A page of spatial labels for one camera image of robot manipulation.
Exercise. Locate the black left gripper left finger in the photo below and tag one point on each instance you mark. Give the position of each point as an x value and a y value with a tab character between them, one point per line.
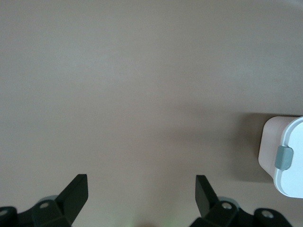
71	196

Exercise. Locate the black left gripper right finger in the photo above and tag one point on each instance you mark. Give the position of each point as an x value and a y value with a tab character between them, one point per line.
204	196

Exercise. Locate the white box lid grey clips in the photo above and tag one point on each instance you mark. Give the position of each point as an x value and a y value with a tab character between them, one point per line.
293	170

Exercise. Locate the pink plastic storage box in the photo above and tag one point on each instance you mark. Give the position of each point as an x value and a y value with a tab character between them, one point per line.
270	142

